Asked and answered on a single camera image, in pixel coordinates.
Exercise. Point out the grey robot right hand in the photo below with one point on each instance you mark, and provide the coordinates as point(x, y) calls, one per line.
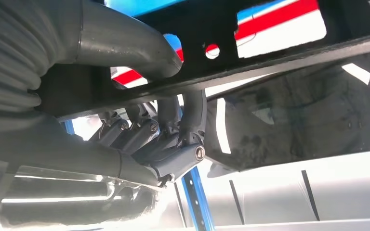
point(124, 38)

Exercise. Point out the blue metal shelf rack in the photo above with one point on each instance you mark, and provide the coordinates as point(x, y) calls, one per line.
point(197, 204)

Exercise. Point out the white plastic bin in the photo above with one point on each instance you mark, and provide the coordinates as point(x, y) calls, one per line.
point(268, 197)

